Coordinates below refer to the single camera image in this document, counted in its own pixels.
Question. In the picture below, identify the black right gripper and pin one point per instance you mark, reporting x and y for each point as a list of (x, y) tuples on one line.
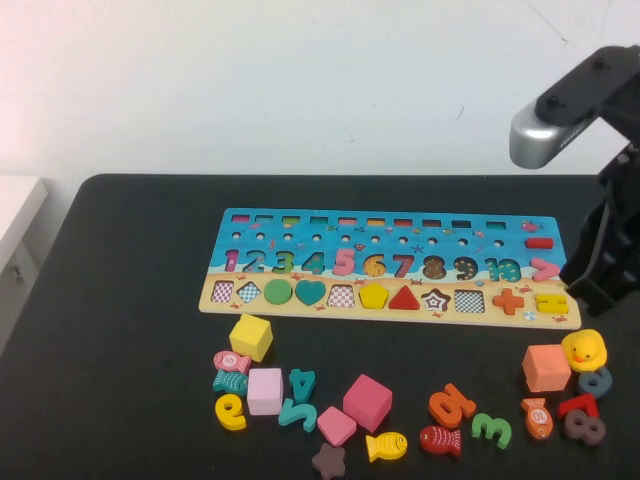
[(625, 190)]

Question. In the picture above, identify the yellow pentagon puzzle piece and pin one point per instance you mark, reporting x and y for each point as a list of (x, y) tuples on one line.
[(373, 296)]

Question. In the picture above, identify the pink greater-than sign piece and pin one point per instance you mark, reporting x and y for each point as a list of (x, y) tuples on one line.
[(547, 270)]

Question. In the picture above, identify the yellow equals sign piece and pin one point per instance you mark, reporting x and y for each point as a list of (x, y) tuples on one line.
[(550, 299)]

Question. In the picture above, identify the red minus sign piece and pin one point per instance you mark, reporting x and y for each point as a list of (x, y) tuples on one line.
[(539, 243)]

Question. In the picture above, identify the orange plus sign piece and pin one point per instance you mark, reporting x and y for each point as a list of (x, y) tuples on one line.
[(507, 301)]

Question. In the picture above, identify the blue wooden number puzzle board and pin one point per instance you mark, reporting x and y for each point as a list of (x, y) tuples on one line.
[(500, 314)]

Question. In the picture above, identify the red triangle puzzle piece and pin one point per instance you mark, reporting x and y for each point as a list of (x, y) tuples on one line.
[(402, 300)]

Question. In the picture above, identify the teal heart puzzle piece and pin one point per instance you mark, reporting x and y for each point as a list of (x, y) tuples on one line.
[(310, 292)]

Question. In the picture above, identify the pink square puzzle piece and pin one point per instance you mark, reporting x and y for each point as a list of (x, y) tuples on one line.
[(336, 426)]

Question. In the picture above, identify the green circle puzzle piece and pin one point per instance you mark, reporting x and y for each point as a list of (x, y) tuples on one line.
[(277, 291)]

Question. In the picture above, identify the brown star puzzle piece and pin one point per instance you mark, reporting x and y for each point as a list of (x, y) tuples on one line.
[(329, 461)]

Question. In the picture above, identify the yellow rubber duck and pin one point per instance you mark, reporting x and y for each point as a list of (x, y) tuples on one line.
[(582, 350)]

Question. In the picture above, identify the orange wooden cube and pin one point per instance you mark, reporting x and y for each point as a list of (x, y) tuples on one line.
[(545, 367)]

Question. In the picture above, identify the grey-blue wooden number nine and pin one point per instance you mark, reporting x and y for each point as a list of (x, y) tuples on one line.
[(606, 385)]

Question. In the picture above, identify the red wooden number seven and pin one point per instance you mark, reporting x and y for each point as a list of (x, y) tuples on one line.
[(575, 406)]

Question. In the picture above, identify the brown wooden number eight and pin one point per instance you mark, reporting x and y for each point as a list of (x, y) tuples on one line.
[(586, 425)]

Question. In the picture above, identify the orange wooden fish numbered ten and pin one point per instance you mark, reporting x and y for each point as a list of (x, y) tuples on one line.
[(539, 420)]

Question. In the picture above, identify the green wooden number three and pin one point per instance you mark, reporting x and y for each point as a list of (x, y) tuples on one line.
[(502, 432)]

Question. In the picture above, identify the orange wooden number ten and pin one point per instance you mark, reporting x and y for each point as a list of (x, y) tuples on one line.
[(462, 404)]

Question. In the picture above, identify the red wooden fish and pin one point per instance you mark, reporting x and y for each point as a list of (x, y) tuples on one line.
[(440, 440)]

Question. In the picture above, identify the pink wooden number five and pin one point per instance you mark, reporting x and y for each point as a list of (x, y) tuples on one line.
[(342, 252)]

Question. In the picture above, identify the magenta wooden cube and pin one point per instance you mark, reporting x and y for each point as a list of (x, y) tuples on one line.
[(367, 402)]

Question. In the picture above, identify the yellow wooden fish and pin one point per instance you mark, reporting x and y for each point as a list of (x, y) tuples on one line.
[(385, 446)]

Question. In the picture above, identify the teal wooden number four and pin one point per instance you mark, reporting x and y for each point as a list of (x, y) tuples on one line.
[(306, 380)]

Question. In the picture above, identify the teal wooden number two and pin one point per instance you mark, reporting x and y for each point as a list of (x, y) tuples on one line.
[(310, 417)]

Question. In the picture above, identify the yellow wooden cube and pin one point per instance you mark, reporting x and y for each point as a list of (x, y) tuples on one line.
[(250, 337)]

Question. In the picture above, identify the lilac wooden cube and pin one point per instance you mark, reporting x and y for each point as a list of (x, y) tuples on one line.
[(265, 392)]

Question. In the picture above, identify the pink wooden fish numbered five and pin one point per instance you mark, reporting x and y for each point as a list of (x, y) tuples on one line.
[(230, 361)]

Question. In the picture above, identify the teal wooden fish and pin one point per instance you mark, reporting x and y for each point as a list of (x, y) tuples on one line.
[(230, 382)]

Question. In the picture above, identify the yellow wooden number six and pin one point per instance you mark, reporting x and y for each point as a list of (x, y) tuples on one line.
[(237, 423)]

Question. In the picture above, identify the small metal cabinet latch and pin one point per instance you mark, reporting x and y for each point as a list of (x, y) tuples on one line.
[(17, 272)]

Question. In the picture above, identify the white cabinet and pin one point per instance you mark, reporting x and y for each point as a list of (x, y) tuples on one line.
[(15, 210)]

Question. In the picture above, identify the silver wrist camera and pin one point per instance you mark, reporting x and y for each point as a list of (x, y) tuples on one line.
[(537, 142)]

